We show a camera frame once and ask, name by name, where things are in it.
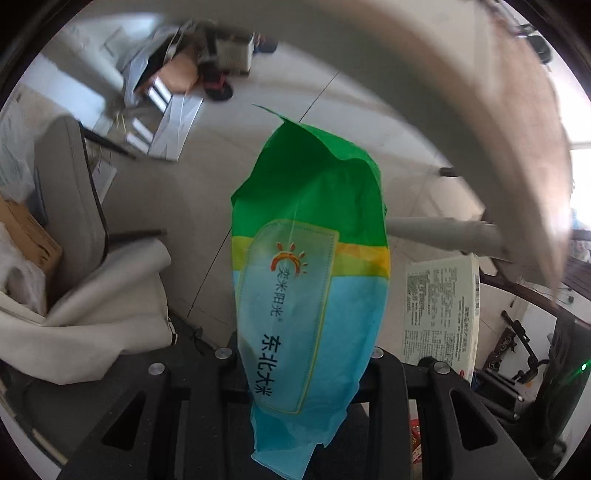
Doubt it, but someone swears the white printed carton box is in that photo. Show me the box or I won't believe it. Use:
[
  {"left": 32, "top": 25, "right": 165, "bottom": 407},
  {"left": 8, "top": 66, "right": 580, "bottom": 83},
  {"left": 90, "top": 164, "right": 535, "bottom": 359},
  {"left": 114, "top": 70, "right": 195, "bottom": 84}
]
[{"left": 215, "top": 34, "right": 253, "bottom": 76}]

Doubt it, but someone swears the white flat paper sheet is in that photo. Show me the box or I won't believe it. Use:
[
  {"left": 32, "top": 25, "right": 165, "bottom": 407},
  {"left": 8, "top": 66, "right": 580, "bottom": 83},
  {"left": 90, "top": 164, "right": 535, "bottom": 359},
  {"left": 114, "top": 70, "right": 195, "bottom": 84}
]
[{"left": 147, "top": 94, "right": 204, "bottom": 162}]

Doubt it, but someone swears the grey upholstered chair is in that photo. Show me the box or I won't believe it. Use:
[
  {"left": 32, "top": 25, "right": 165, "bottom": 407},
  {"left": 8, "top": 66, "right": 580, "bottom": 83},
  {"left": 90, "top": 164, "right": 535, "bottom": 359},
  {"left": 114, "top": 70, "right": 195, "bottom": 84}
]
[{"left": 35, "top": 115, "right": 166, "bottom": 304}]

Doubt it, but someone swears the brown cardboard piece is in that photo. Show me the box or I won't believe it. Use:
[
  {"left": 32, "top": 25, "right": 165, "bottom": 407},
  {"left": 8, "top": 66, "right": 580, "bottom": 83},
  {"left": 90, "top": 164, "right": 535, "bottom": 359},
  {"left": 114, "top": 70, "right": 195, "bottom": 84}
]
[{"left": 151, "top": 49, "right": 199, "bottom": 94}]

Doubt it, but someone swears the brown cardboard box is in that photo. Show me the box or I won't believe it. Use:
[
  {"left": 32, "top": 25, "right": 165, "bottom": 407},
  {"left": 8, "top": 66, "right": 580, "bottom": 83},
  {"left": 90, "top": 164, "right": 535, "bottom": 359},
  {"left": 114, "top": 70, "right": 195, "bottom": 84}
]
[{"left": 1, "top": 199, "right": 62, "bottom": 278}]

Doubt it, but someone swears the white rolled cloth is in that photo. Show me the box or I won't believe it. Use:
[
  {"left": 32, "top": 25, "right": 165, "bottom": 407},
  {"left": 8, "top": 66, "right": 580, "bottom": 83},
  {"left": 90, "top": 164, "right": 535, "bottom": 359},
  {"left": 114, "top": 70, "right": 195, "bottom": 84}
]
[{"left": 0, "top": 239, "right": 176, "bottom": 385}]

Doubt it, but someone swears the black red flip-flop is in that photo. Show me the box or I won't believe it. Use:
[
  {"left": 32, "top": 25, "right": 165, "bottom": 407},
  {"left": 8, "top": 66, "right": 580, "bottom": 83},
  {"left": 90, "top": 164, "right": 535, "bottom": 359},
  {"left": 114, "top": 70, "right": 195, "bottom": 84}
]
[{"left": 204, "top": 74, "right": 233, "bottom": 102}]

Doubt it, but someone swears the green blue rice bag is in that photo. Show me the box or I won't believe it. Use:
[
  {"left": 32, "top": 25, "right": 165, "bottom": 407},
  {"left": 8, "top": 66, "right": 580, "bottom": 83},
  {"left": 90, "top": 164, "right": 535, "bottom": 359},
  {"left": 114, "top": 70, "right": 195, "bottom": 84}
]
[{"left": 231, "top": 118, "right": 391, "bottom": 479}]

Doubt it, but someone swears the cream printed box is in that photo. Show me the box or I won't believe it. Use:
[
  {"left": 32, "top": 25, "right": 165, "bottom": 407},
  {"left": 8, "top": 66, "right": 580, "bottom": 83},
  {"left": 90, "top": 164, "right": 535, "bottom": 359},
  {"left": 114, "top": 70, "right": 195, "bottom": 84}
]
[{"left": 403, "top": 254, "right": 480, "bottom": 381}]

